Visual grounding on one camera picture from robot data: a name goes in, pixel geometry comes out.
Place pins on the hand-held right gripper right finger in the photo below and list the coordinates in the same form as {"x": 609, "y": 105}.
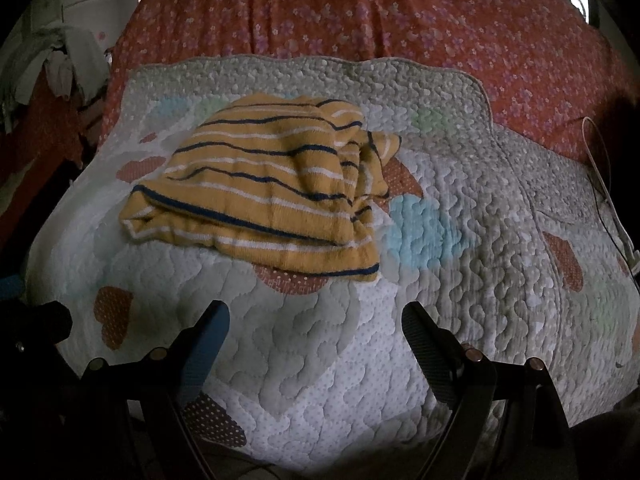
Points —
{"x": 425, "y": 350}

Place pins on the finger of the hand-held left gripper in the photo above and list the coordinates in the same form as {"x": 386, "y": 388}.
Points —
{"x": 10, "y": 287}
{"x": 40, "y": 322}

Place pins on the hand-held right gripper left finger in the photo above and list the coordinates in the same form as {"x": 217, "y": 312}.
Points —
{"x": 205, "y": 355}

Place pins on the yellow striped small sweater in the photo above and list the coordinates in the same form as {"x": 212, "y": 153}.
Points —
{"x": 260, "y": 185}

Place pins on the quilted heart print mat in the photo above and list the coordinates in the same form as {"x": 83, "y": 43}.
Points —
{"x": 350, "y": 360}

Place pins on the grey white cloth pile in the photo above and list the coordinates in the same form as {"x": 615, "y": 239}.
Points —
{"x": 65, "y": 60}

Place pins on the red floral bedsheet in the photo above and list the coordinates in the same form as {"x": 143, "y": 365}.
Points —
{"x": 350, "y": 10}

